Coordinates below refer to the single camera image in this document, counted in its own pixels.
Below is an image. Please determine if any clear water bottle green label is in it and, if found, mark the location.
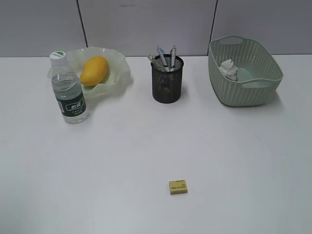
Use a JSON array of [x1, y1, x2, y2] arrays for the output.
[[48, 51, 88, 124]]

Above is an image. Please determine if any grey white mechanical pen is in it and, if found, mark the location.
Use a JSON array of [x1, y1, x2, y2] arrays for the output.
[[170, 44, 176, 71]]

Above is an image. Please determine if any pale green wavy glass plate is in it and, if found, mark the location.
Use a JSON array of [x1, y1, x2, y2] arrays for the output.
[[47, 46, 131, 98]]

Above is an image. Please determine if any blue white ballpoint pen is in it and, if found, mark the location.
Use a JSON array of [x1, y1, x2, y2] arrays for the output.
[[157, 46, 170, 72]]

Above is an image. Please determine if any beige white ballpoint pen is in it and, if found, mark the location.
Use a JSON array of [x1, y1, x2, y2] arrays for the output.
[[147, 53, 163, 71]]

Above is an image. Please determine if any white waste paper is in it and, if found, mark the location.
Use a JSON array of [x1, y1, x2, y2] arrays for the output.
[[219, 59, 238, 81]]

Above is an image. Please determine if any black mesh pen holder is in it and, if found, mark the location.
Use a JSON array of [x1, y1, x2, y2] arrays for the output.
[[150, 56, 184, 104]]

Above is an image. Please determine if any green woven plastic basket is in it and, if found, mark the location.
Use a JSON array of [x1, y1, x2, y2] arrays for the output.
[[208, 35, 283, 107]]

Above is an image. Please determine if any yellow mango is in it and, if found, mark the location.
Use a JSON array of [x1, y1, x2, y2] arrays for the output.
[[79, 56, 109, 86]]

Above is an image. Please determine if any yellow eraser with red print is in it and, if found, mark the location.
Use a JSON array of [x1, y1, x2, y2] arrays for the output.
[[169, 180, 188, 195]]

